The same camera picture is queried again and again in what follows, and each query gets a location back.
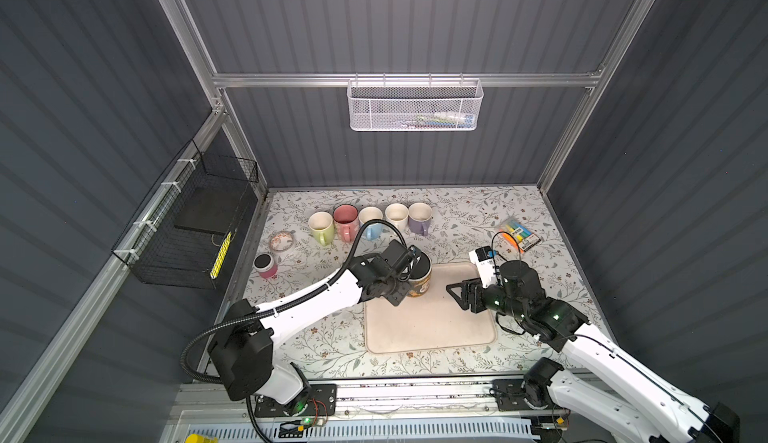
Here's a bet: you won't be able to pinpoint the light green mug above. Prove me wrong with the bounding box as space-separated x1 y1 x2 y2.
308 212 336 247

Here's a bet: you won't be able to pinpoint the pink patterned mug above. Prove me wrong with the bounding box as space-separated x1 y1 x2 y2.
333 204 360 243

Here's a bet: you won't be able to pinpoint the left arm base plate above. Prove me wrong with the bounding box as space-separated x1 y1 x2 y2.
254 384 338 418

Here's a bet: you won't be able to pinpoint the tubes in white basket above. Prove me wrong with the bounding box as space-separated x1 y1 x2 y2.
398 111 476 130

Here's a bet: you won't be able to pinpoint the light blue mug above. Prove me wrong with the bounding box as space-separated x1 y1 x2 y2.
359 206 384 241

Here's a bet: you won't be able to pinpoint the floral table cover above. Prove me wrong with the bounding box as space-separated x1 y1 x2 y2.
235 186 611 379

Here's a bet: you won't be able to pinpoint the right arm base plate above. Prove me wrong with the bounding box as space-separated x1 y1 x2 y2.
489 377 571 415

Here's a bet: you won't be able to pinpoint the small magenta cup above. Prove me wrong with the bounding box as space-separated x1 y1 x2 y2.
253 253 278 279

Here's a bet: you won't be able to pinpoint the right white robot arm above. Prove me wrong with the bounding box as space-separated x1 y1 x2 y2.
446 247 741 442

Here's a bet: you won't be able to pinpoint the yellow object at bottom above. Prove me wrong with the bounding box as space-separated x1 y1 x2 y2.
184 433 219 443

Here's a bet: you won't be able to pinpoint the beige drying mat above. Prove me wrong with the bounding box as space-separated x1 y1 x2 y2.
364 262 497 354

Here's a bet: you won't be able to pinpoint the purple mug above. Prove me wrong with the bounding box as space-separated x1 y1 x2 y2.
408 202 433 237

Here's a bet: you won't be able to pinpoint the black mug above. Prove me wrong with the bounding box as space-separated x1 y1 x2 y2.
408 253 432 298

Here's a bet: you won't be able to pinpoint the white mug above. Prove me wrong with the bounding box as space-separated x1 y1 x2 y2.
384 203 409 233

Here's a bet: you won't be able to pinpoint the white wire basket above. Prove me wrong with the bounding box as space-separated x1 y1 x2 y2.
346 78 484 132

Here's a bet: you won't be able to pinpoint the white perforated cable tray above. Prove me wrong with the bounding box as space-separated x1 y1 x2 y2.
185 417 541 443

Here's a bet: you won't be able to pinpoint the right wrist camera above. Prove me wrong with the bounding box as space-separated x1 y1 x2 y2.
468 246 497 288

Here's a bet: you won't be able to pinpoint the black wire basket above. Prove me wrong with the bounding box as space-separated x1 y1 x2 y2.
113 143 261 290

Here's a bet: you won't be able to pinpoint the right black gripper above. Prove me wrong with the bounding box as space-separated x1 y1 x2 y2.
445 274 524 321

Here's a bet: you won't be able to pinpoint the colourful marker box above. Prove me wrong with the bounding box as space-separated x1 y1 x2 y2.
499 217 542 254

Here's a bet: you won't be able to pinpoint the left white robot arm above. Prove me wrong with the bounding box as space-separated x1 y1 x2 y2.
180 219 423 416

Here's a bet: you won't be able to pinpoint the tape roll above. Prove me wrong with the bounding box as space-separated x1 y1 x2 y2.
269 231 295 253

